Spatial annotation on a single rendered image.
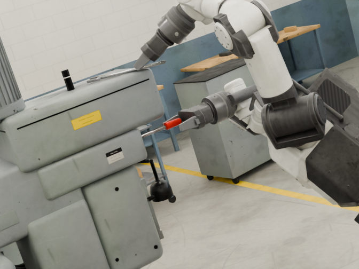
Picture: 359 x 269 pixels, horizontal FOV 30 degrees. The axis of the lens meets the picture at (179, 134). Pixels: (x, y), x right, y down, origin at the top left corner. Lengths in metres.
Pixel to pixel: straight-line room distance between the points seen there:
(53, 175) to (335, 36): 9.68
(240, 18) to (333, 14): 9.68
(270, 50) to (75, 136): 0.60
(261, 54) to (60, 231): 0.75
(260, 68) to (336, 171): 0.38
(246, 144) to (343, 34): 5.08
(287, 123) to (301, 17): 9.18
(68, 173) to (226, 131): 4.75
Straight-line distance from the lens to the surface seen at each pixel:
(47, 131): 1.87
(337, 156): 1.87
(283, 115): 1.75
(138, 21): 9.36
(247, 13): 1.68
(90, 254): 1.98
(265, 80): 1.69
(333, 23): 11.32
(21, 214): 1.90
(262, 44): 1.66
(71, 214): 1.93
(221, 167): 6.74
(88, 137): 1.91
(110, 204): 1.99
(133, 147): 1.98
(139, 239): 2.05
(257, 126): 2.03
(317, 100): 1.75
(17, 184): 1.88
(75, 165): 1.91
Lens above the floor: 2.12
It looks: 13 degrees down
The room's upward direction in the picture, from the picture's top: 17 degrees counter-clockwise
